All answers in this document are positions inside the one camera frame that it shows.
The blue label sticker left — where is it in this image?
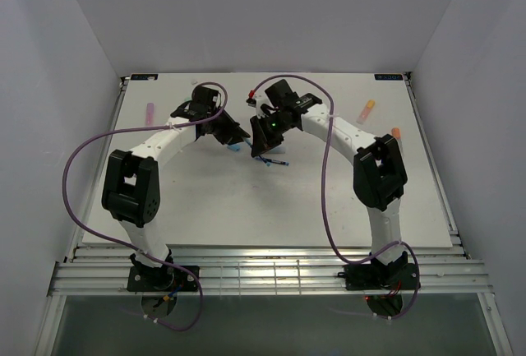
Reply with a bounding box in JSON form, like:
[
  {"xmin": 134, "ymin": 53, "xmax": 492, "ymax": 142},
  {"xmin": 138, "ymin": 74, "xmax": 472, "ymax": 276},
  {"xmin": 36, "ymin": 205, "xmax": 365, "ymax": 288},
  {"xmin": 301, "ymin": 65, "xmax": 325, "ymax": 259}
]
[{"xmin": 130, "ymin": 74, "xmax": 159, "ymax": 81}]

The blue gel pen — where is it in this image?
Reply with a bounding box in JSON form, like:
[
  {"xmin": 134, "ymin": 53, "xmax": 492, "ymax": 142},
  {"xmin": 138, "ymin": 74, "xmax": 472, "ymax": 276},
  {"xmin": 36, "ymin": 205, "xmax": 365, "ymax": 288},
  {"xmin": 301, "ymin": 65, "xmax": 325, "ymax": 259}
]
[
  {"xmin": 244, "ymin": 138, "xmax": 271, "ymax": 167},
  {"xmin": 263, "ymin": 158, "xmax": 289, "ymax": 166}
]

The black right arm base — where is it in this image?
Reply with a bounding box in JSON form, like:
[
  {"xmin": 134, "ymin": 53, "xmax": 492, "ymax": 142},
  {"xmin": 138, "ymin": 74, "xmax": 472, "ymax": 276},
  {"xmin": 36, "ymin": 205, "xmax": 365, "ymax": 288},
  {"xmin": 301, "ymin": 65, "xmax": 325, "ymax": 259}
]
[{"xmin": 337, "ymin": 251, "xmax": 420, "ymax": 290}]

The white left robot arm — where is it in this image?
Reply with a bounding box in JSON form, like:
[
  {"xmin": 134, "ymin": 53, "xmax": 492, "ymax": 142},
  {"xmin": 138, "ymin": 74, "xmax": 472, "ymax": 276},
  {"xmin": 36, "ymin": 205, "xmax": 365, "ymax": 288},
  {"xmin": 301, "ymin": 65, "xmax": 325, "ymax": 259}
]
[{"xmin": 102, "ymin": 82, "xmax": 249, "ymax": 290}]

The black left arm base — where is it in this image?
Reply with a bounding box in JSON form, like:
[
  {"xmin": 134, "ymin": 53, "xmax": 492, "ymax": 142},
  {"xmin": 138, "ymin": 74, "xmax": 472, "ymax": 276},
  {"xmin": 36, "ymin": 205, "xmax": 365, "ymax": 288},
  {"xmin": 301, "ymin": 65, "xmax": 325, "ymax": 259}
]
[{"xmin": 127, "ymin": 255, "xmax": 200, "ymax": 293}]

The orange pink highlighter pen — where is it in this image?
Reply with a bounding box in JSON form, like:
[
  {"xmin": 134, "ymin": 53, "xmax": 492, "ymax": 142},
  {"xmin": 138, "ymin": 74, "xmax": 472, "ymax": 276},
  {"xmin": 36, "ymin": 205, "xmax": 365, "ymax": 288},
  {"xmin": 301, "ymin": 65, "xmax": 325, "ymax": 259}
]
[{"xmin": 357, "ymin": 99, "xmax": 376, "ymax": 124}]

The light blue highlighter body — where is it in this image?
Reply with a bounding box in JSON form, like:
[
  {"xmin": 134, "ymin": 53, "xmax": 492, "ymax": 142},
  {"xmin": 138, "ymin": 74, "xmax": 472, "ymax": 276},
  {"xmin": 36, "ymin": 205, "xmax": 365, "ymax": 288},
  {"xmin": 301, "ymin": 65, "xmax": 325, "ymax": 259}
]
[{"xmin": 269, "ymin": 146, "xmax": 286, "ymax": 155}]

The orange capped marker pen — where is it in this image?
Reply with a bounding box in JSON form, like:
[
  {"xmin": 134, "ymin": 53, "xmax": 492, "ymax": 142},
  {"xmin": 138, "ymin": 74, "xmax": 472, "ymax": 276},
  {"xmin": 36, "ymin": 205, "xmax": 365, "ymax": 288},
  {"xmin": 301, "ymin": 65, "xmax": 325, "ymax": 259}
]
[{"xmin": 391, "ymin": 127, "xmax": 404, "ymax": 155}]

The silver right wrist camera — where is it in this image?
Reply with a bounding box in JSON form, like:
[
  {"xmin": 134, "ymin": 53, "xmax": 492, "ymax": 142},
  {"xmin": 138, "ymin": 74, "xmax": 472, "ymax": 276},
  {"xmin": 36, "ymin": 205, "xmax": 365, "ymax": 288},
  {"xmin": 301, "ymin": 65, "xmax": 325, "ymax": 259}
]
[{"xmin": 246, "ymin": 90, "xmax": 274, "ymax": 119}]

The blue label sticker right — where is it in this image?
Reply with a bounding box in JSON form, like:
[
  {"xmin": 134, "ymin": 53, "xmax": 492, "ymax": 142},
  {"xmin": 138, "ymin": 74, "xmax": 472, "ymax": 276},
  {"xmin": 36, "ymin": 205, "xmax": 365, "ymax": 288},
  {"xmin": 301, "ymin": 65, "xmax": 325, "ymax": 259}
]
[{"xmin": 374, "ymin": 73, "xmax": 404, "ymax": 81}]

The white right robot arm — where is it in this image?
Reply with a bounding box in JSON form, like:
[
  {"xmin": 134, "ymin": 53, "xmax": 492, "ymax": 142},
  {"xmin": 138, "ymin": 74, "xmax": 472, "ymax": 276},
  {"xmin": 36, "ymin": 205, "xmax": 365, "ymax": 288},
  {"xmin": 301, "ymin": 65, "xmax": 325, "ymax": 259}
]
[{"xmin": 247, "ymin": 75, "xmax": 408, "ymax": 288}]

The blue label sticker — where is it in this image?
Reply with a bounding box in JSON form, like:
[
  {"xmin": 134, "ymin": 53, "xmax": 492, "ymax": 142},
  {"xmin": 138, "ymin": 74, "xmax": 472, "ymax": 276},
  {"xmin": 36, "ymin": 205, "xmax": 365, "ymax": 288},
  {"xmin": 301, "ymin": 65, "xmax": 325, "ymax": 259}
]
[
  {"xmin": 130, "ymin": 74, "xmax": 159, "ymax": 81},
  {"xmin": 374, "ymin": 73, "xmax": 404, "ymax": 81}
]

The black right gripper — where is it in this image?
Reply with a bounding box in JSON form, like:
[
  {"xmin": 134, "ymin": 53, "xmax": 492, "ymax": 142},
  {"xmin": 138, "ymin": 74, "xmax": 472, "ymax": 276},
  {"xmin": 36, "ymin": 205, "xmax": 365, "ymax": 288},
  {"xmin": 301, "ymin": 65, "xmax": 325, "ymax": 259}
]
[{"xmin": 251, "ymin": 110, "xmax": 293, "ymax": 157}]

